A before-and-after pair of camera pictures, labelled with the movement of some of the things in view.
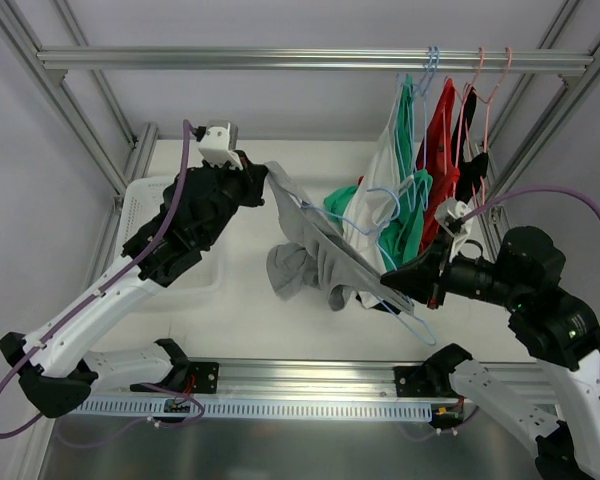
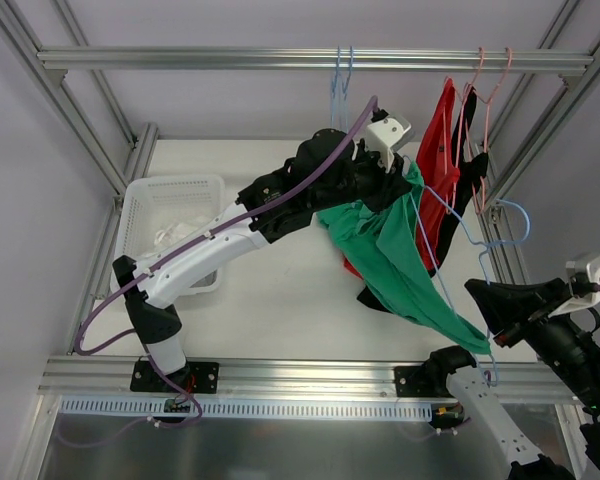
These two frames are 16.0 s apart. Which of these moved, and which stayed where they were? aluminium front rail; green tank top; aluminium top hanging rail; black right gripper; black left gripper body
Moved: black left gripper body; green tank top; black right gripper
Stayed: aluminium top hanging rail; aluminium front rail
